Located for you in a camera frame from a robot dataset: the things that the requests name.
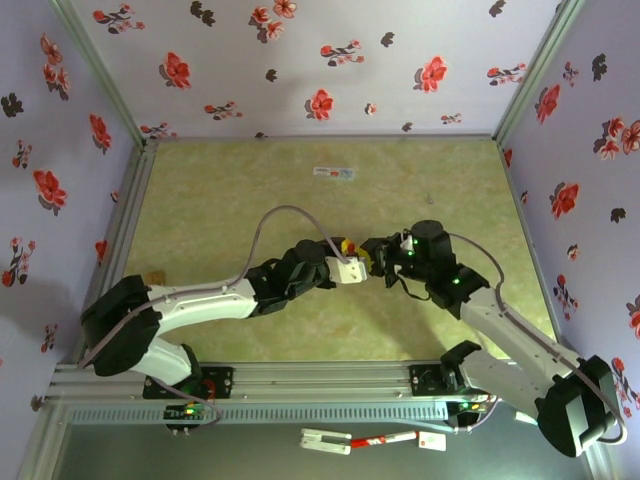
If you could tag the aluminium table side rail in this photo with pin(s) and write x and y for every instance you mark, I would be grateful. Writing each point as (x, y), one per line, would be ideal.
(132, 200)
(530, 240)

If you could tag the thin aluminium table edge rail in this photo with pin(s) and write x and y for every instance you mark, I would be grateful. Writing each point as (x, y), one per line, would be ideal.
(325, 136)

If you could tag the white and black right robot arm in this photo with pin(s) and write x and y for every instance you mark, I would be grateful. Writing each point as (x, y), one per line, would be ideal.
(510, 330)

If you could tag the small red padlock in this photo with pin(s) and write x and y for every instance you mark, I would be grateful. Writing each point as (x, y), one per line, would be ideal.
(354, 248)

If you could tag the green-lit right circuit board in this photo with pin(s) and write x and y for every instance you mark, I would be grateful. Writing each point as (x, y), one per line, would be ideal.
(467, 406)

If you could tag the lower aluminium frame bar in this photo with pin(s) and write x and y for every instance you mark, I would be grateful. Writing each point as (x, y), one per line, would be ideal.
(602, 465)
(42, 440)

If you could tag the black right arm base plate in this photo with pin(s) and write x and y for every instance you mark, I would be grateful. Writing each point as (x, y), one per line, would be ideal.
(425, 382)

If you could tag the green-lit circuit board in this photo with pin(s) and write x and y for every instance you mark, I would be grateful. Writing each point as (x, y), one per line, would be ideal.
(187, 412)
(467, 406)

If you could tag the aluminium upright frame post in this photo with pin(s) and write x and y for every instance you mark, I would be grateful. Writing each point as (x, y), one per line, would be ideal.
(95, 70)
(540, 65)

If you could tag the small dark metal piece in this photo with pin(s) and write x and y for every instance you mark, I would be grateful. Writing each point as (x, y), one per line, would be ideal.
(429, 198)

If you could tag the green-lit left circuit board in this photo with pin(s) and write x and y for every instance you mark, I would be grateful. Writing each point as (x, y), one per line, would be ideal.
(187, 412)

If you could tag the red and white pen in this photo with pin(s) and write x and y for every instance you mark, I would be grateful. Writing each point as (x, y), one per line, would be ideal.
(382, 440)

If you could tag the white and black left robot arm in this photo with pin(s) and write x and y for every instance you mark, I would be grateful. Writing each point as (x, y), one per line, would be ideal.
(200, 302)

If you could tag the white card with red logo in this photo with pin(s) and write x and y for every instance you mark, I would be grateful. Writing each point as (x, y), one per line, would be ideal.
(432, 441)

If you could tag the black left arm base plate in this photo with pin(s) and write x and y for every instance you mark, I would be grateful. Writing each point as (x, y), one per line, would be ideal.
(220, 382)

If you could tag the white printed label sticker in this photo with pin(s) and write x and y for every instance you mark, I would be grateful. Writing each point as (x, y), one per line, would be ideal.
(333, 173)

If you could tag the white plastic clip holder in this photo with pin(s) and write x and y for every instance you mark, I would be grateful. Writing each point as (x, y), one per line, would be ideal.
(325, 441)

